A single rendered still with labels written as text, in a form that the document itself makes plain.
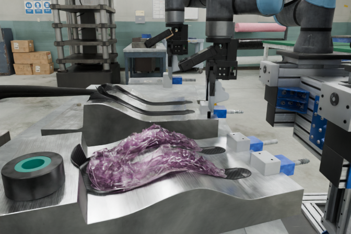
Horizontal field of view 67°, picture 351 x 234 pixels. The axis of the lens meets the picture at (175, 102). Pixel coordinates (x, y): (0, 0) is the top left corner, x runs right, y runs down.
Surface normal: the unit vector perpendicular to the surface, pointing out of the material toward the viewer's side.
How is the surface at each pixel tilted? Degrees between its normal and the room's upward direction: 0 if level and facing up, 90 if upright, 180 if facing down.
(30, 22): 90
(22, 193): 90
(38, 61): 84
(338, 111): 90
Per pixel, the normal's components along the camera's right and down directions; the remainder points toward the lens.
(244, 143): 0.30, 0.25
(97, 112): 0.00, 0.27
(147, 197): -0.26, -0.90
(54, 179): 0.92, 0.11
